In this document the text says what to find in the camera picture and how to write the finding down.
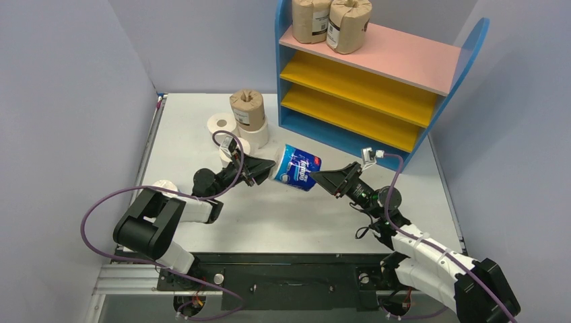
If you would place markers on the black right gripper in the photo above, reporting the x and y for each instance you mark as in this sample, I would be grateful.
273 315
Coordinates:
345 182

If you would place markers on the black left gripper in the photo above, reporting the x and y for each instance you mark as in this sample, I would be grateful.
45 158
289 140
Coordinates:
256 168

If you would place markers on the blue plastic tissue roll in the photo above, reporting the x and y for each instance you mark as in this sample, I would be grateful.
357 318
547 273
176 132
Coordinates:
294 166

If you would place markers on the brown roll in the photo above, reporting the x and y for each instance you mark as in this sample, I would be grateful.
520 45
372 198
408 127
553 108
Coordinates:
310 19
248 108

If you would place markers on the brown roll cloud logo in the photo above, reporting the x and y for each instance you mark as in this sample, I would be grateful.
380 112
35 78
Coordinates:
348 23

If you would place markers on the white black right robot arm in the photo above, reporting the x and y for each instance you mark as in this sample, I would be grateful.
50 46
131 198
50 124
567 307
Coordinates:
475 290

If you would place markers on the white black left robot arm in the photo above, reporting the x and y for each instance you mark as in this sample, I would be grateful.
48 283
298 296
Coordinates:
149 224

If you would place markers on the colourful wooden shelf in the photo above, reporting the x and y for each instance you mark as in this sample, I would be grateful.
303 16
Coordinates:
387 95

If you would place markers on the white paper roll under stack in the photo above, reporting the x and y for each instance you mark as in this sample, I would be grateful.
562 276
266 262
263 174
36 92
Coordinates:
258 138

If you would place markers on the brown wrapped roll on stack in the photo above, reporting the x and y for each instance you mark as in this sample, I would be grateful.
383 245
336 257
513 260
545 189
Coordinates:
248 108

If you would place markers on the blue wrapped roll at left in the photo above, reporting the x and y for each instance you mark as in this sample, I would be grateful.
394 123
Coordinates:
167 184

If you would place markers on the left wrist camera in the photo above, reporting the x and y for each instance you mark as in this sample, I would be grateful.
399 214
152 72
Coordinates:
228 145

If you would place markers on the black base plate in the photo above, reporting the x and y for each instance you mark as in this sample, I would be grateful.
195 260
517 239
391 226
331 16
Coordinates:
290 281

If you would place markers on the aluminium rail frame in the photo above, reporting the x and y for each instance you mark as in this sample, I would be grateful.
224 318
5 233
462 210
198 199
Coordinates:
289 233

